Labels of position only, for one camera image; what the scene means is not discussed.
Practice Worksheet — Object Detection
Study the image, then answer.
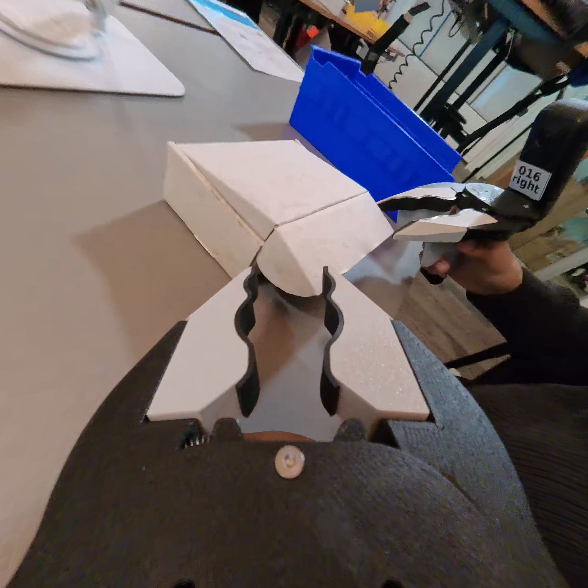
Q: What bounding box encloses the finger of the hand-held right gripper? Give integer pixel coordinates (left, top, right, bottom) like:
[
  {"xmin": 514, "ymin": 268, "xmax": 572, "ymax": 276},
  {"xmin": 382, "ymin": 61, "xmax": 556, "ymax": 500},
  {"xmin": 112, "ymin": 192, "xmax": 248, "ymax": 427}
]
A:
[
  {"xmin": 377, "ymin": 183, "xmax": 461, "ymax": 214},
  {"xmin": 393, "ymin": 211, "xmax": 500, "ymax": 243}
]

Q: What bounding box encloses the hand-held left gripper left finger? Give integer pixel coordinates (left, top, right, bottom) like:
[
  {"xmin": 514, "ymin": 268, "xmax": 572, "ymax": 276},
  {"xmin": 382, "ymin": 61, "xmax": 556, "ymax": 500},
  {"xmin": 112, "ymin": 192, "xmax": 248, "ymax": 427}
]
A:
[{"xmin": 146, "ymin": 266, "xmax": 261, "ymax": 422}]

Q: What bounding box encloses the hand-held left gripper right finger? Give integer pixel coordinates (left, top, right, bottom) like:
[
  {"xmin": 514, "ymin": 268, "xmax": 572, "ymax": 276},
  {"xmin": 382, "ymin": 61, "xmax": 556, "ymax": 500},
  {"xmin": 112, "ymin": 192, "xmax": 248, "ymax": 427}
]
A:
[{"xmin": 319, "ymin": 266, "xmax": 431, "ymax": 422}]

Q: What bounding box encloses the blue plastic bin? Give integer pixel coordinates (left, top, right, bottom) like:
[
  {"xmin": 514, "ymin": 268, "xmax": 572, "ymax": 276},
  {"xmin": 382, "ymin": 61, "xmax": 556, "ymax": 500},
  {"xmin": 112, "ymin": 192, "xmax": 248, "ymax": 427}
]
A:
[{"xmin": 289, "ymin": 44, "xmax": 462, "ymax": 221}]

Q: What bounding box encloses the white cardboard mailer box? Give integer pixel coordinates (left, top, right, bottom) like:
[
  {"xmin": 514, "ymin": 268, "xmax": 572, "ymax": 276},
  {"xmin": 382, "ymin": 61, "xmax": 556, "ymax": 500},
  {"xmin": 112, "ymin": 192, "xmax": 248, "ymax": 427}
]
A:
[{"xmin": 163, "ymin": 139, "xmax": 395, "ymax": 298}]

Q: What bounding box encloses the person's right forearm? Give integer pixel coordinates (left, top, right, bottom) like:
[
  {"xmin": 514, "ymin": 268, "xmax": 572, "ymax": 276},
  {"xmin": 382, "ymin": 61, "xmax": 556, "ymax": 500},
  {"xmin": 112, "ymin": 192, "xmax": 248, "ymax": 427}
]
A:
[{"xmin": 466, "ymin": 266, "xmax": 588, "ymax": 386}]

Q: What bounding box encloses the dark standing desk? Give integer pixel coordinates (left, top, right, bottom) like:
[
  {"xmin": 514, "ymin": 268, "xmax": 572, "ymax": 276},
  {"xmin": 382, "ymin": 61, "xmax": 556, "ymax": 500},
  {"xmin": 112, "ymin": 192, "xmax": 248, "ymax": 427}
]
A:
[{"xmin": 413, "ymin": 0, "xmax": 588, "ymax": 152}]

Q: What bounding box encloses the person's right hand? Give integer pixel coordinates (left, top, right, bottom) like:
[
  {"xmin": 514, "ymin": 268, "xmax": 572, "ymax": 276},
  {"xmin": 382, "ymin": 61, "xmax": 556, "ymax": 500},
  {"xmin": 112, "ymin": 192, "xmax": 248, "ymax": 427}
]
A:
[{"xmin": 432, "ymin": 240, "xmax": 525, "ymax": 296}]

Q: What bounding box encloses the person's black knitted sweater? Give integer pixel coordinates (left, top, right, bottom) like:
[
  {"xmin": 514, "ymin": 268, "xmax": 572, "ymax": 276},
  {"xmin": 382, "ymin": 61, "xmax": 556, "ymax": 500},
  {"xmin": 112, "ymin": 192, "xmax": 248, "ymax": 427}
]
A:
[{"xmin": 464, "ymin": 381, "xmax": 588, "ymax": 588}]

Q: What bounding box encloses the small yellow storage bin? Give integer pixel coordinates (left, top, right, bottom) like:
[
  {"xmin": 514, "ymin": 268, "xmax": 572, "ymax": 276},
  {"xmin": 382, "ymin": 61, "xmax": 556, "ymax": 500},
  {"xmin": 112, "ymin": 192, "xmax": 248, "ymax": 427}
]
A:
[{"xmin": 345, "ymin": 4, "xmax": 391, "ymax": 43}]

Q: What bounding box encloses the brown wooden table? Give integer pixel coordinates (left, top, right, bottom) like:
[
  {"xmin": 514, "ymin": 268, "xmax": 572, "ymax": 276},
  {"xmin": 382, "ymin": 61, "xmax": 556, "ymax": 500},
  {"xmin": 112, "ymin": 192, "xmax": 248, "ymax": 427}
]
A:
[{"xmin": 299, "ymin": 0, "xmax": 391, "ymax": 44}]

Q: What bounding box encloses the white and blue leaflet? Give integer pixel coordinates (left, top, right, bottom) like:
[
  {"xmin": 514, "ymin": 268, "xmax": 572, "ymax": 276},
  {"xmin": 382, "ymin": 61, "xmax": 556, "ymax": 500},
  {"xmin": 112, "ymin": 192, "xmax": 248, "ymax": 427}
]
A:
[{"xmin": 186, "ymin": 0, "xmax": 306, "ymax": 83}]

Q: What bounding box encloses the white document stand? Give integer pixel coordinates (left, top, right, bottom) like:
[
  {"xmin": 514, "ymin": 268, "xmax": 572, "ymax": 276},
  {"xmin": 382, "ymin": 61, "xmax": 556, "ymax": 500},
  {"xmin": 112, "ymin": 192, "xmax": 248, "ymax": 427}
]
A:
[{"xmin": 0, "ymin": 0, "xmax": 186, "ymax": 98}]

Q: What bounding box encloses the coiled cable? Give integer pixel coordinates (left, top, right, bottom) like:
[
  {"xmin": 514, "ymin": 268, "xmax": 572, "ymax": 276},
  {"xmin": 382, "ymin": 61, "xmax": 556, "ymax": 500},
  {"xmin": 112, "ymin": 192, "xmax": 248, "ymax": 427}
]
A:
[{"xmin": 390, "ymin": 16, "xmax": 437, "ymax": 89}]

